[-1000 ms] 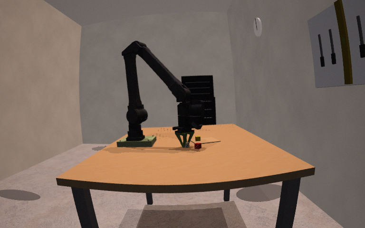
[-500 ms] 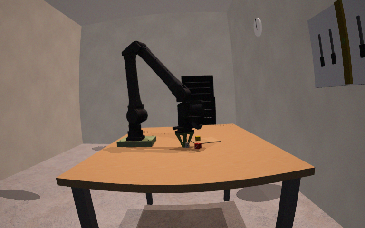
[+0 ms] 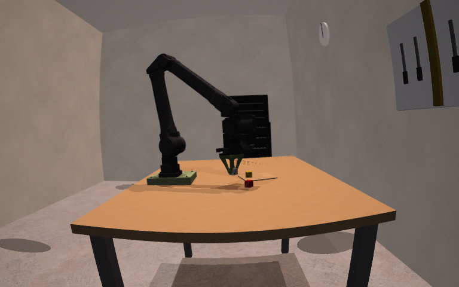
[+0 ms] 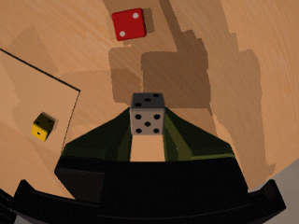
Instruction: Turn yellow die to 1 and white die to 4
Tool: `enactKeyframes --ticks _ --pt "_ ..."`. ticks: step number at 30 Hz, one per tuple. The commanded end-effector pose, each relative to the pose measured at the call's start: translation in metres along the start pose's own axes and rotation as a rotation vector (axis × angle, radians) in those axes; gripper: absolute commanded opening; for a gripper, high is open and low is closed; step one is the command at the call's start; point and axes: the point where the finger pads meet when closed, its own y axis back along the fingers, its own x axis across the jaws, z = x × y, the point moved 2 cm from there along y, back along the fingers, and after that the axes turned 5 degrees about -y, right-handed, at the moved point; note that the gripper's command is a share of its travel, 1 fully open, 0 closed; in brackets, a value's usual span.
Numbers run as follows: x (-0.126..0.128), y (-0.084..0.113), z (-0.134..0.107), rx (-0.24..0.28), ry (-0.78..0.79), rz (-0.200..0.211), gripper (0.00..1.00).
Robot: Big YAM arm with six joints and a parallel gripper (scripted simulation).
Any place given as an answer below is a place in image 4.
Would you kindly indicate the red die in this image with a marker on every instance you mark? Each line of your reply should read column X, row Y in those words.
column 129, row 24

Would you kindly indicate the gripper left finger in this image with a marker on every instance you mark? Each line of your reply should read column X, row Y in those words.
column 111, row 141

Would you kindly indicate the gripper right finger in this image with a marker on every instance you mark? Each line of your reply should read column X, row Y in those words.
column 184, row 141

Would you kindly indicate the white die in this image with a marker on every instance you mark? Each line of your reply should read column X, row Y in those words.
column 147, row 113

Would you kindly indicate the yellow die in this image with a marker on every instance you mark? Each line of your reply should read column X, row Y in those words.
column 42, row 127

